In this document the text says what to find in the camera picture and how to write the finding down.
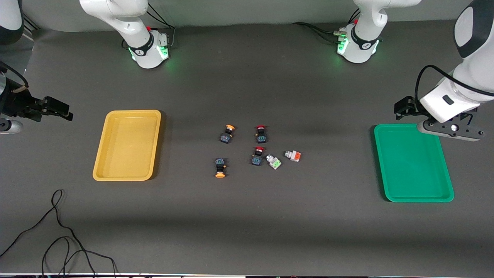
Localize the black cable along right arm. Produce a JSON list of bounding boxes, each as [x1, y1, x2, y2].
[[0, 61, 30, 88]]

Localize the black left arm base cables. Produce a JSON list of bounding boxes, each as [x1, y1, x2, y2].
[[291, 8, 361, 44]]

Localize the yellow plastic tray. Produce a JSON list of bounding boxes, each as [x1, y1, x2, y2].
[[93, 110, 162, 181]]

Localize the dark grey table mat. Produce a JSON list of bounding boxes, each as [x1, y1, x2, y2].
[[0, 19, 494, 275]]

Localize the black right arm base cables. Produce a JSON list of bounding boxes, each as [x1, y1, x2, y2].
[[146, 3, 176, 49]]

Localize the grey metal frame rail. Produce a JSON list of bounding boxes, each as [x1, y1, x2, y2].
[[22, 14, 41, 32]]

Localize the black arm base cables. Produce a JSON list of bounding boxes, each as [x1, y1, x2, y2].
[[146, 3, 176, 49], [291, 8, 361, 44]]

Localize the loose black cable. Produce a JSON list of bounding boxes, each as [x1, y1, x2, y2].
[[0, 189, 118, 277]]

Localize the green plastic tray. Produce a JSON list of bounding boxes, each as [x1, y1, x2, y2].
[[374, 124, 455, 203]]

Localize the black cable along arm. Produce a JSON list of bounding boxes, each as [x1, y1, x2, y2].
[[414, 64, 494, 103], [0, 61, 30, 88]]

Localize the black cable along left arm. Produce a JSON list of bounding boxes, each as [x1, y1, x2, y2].
[[414, 64, 494, 103]]

